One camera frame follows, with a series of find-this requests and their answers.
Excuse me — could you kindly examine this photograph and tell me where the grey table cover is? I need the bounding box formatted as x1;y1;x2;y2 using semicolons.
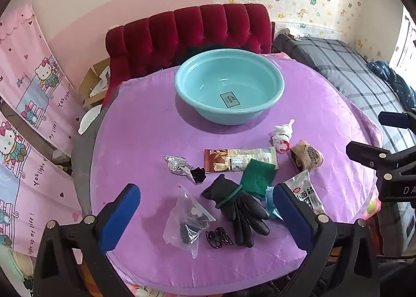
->
71;115;105;220

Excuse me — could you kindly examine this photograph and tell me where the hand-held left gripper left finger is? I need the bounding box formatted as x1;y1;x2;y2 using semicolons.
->
32;183;141;297

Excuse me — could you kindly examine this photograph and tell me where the blue patterned garment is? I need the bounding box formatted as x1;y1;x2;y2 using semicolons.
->
367;61;416;113

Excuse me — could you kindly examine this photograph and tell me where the pink cartoon cat curtain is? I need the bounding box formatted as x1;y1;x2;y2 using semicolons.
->
0;5;84;285

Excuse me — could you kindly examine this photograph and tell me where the light blue face mask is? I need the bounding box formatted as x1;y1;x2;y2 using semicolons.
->
264;186;284;220

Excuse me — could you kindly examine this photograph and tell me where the clear plastic bag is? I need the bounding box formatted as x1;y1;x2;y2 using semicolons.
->
162;186;217;259

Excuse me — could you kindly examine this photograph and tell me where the green cloth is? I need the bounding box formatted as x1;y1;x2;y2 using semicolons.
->
240;159;275;201

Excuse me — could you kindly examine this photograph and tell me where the red velvet tufted sofa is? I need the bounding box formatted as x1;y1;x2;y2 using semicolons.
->
105;4;274;112

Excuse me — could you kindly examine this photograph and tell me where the open cardboard box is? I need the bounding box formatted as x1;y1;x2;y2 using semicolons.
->
77;57;112;108

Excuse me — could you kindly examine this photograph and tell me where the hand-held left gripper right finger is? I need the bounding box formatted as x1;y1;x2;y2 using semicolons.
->
273;183;381;297

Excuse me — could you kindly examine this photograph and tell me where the white plate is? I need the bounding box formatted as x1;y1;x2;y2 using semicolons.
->
78;104;103;135

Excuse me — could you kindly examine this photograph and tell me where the brown snack wrapper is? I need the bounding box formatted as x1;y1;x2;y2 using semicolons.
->
204;148;279;173

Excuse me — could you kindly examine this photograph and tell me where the teal plastic basin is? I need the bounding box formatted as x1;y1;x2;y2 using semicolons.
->
174;49;285;126

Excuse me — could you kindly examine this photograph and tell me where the white snack packet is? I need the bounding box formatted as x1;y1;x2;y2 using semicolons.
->
284;169;326;216

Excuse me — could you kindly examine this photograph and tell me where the white plastic bag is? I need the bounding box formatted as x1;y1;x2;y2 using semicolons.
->
268;119;296;154

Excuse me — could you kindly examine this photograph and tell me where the tan sock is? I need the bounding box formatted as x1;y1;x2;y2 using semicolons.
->
290;140;325;171

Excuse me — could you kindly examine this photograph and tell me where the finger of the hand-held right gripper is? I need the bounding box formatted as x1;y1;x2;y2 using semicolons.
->
378;111;416;129
345;141;416;181

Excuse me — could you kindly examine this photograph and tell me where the silver foil wrapper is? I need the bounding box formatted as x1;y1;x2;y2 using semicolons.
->
163;155;206;184

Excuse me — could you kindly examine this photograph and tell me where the black knit glove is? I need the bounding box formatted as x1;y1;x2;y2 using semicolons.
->
201;174;271;248

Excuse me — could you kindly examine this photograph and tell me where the grey plaid bed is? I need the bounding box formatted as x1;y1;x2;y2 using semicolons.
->
271;34;416;168

